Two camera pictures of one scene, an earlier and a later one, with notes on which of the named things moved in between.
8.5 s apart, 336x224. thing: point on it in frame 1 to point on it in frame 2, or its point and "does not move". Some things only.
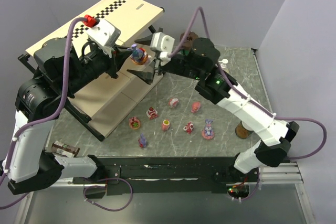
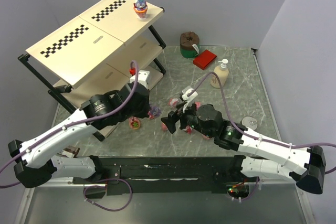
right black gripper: (157, 64) to (179, 119)
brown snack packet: (61, 148) does not move
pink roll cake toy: (165, 125) does not move
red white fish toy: (188, 128) does not move
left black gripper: (114, 63) to (143, 103)
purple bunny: (139, 55) to (140, 6)
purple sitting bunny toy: (142, 141) to (154, 112)
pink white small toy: (172, 102) does not move
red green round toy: (134, 123) does not move
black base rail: (167, 176) does not move
